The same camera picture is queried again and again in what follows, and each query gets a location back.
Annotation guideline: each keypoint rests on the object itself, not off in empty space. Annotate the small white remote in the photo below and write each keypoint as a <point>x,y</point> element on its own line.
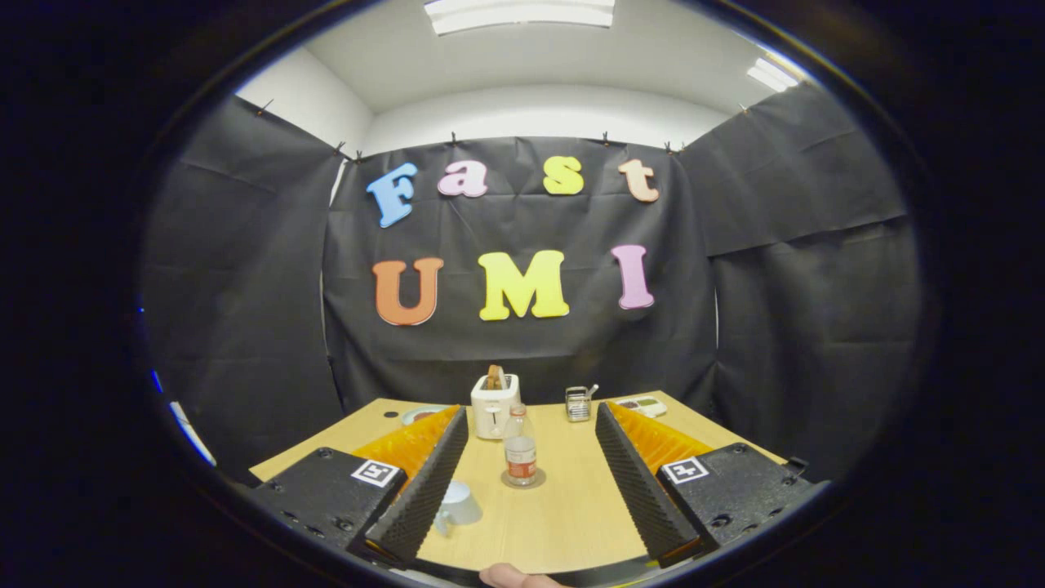
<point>641,406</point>

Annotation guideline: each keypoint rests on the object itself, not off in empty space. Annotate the cream toaster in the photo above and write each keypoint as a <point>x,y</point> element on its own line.
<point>492,412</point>

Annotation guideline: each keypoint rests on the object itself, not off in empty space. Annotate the clear plastic juice bottle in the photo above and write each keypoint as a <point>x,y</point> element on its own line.
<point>520,457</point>

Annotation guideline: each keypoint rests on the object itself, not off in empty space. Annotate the brown toast slice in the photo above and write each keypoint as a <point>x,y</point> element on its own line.
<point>495,377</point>

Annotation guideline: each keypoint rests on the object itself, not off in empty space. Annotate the pale grey cup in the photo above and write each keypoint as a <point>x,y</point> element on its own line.
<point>459,506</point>

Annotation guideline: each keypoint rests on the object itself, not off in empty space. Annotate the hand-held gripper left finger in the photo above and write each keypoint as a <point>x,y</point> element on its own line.
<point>416,498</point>

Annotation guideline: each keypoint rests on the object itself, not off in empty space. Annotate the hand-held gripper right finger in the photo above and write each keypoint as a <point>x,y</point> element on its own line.
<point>641,490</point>

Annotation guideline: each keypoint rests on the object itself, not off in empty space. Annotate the wooden table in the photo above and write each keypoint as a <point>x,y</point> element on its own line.
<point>571,506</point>

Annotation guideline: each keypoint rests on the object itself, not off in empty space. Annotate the ceiling light panel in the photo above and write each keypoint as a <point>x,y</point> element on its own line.
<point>771,75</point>
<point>518,14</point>

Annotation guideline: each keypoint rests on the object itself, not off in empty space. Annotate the round brown coaster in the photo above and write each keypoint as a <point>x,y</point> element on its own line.
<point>540,480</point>

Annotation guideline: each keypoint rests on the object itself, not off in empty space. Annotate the pale round plate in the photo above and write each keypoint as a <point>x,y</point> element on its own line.
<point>408,415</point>

